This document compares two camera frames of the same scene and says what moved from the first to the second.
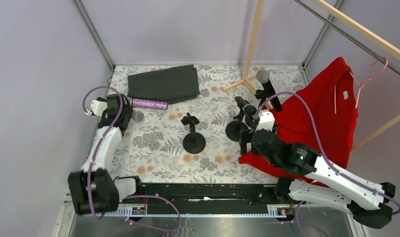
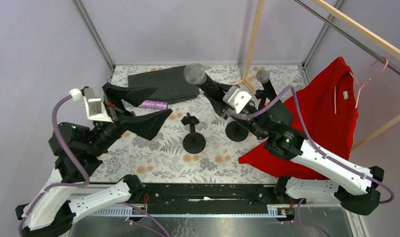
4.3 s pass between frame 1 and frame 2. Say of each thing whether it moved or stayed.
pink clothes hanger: stayed
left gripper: stayed
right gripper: moved
